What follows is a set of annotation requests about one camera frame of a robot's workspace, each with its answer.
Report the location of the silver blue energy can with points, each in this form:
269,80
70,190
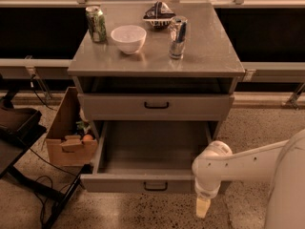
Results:
178,28

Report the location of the white bowl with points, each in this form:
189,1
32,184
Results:
129,39

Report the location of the grey drawer cabinet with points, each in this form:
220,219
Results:
209,64

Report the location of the grey metal railing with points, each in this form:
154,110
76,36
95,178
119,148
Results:
35,66

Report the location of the dark chip bag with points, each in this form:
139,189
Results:
159,15

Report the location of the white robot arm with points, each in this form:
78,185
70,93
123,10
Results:
282,164

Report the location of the grey drawer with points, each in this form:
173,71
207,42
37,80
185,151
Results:
147,156
156,107

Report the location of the green soda can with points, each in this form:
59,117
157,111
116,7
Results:
96,24

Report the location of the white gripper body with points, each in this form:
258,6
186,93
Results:
204,191

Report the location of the grey top drawer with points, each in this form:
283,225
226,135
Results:
156,107

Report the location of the orange fruit in box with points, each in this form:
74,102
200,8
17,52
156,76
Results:
87,138

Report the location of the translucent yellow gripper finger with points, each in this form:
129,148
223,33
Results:
202,207

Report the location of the cardboard box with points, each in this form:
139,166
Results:
62,151

